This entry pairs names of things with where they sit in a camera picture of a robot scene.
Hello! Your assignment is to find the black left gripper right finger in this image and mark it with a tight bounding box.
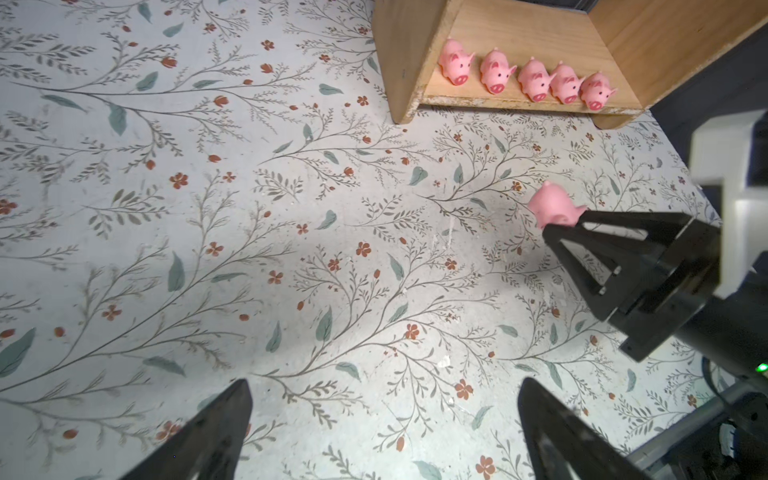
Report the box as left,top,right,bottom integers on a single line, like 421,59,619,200
518,377,647,480

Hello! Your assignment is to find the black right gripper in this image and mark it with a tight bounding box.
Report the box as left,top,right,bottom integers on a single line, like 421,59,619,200
543,210,767,377

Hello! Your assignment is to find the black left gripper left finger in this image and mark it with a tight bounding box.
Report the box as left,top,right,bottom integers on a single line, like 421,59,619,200
122,379,253,480

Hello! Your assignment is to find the pink pig toy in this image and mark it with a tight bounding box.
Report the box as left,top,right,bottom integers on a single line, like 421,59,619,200
480,48,517,95
580,72,618,112
518,57,557,103
438,38,475,86
550,61,585,105
528,180,588,229

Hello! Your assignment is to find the wooden shelf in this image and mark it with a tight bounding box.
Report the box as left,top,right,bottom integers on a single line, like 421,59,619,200
372,1,767,129

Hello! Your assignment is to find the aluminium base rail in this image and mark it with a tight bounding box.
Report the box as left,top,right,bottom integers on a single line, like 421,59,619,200
627,383,767,479

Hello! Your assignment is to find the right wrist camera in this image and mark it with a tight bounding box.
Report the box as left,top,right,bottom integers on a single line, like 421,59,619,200
689,110,767,298

